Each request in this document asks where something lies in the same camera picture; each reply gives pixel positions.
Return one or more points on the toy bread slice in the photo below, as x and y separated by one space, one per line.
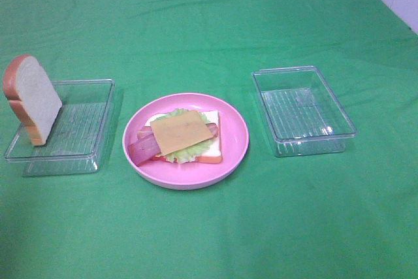
31 96
208 151

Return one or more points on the yellow toy cheese slice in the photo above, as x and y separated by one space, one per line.
180 131

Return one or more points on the long toy bacon strip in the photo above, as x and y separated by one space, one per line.
147 130

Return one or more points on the short toy bacon strip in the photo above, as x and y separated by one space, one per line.
143 149

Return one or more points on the pink round plate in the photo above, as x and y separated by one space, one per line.
234 137

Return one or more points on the clear right plastic tray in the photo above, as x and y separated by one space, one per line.
301 113

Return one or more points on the clear plastic tray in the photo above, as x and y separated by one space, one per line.
78 138
301 113

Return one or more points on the green tablecloth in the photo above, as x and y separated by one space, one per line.
348 215

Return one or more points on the clear left plastic tray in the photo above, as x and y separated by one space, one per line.
78 138

